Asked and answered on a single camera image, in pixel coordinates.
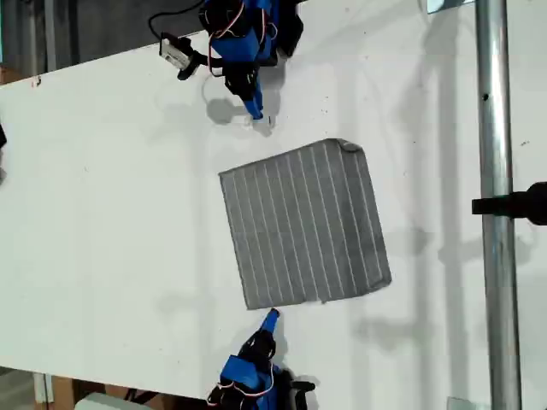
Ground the grey striped towel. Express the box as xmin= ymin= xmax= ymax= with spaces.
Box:
xmin=218 ymin=137 xmax=393 ymax=312

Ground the white plastic object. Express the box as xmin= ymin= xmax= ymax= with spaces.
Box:
xmin=75 ymin=392 xmax=151 ymax=410

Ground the grey metal bar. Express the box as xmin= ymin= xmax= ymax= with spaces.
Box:
xmin=43 ymin=0 xmax=58 ymax=72

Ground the small brown cardboard box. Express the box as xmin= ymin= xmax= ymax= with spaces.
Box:
xmin=0 ymin=65 xmax=29 ymax=85

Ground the black clamp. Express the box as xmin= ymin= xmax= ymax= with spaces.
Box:
xmin=471 ymin=181 xmax=547 ymax=227

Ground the arm red white wire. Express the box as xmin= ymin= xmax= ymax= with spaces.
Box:
xmin=202 ymin=3 xmax=279 ymax=77
xmin=206 ymin=370 xmax=275 ymax=406

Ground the arm camera stalk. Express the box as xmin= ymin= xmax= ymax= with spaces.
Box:
xmin=176 ymin=50 xmax=214 ymax=82

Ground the arm camera box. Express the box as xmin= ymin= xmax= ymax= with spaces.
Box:
xmin=158 ymin=32 xmax=193 ymax=69
xmin=285 ymin=370 xmax=318 ymax=410

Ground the black camera cable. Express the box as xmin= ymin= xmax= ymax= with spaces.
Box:
xmin=147 ymin=0 xmax=207 ymax=40

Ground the white table leg bracket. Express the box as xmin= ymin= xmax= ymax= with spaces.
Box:
xmin=32 ymin=372 xmax=55 ymax=405

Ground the steel post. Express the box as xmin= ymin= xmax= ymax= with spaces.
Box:
xmin=473 ymin=0 xmax=524 ymax=410

